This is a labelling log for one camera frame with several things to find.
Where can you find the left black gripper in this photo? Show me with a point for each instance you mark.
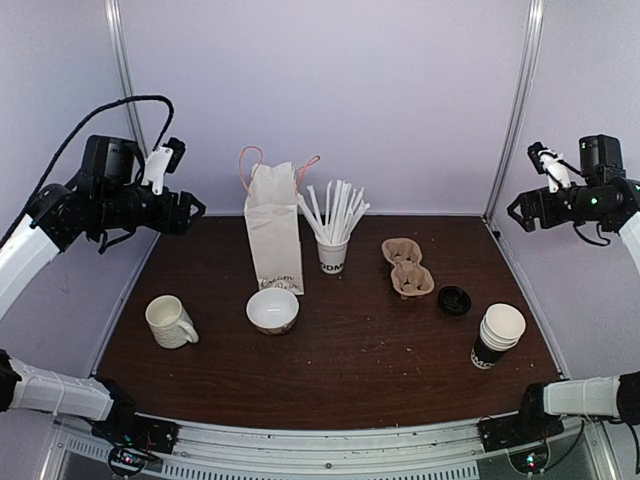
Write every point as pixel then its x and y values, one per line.
pixel 177 223

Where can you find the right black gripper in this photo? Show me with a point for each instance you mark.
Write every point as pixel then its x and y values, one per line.
pixel 528 199

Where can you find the black plastic cup lid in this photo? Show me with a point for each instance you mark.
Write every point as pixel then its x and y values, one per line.
pixel 454 301

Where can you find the stack of paper cups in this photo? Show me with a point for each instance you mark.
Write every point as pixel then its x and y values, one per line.
pixel 501 328

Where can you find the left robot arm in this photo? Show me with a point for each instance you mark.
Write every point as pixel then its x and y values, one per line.
pixel 116 188

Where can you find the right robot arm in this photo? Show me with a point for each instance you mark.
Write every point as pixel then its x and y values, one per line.
pixel 599 192

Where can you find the white paper takeout bag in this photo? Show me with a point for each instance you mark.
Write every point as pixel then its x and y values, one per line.
pixel 271 218

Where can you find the cream ceramic mug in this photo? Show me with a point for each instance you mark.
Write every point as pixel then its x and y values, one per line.
pixel 169 322

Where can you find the white ceramic bowl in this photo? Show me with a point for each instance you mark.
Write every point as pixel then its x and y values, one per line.
pixel 273 311

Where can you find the cardboard cup carrier tray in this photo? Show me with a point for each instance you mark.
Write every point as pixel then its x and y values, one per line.
pixel 409 278

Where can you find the white cup holding straws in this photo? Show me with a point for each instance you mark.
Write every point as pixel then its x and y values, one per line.
pixel 331 256

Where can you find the wrapped white straws bundle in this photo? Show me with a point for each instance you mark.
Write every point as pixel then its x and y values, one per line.
pixel 345 206

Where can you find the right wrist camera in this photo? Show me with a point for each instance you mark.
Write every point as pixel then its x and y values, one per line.
pixel 551 164

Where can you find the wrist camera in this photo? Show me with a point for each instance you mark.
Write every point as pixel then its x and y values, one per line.
pixel 551 164
pixel 161 161

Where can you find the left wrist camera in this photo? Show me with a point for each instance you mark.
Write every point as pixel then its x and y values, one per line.
pixel 161 161

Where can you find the right aluminium corner post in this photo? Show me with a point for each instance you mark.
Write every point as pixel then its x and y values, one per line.
pixel 527 69

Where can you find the aluminium corner post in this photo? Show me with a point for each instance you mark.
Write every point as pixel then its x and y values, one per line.
pixel 527 69
pixel 116 32

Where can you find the left aluminium corner post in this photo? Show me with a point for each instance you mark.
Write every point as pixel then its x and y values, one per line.
pixel 116 32

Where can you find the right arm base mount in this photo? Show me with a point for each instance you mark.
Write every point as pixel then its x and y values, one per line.
pixel 520 437

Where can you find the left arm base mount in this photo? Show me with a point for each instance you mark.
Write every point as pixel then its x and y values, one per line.
pixel 139 448

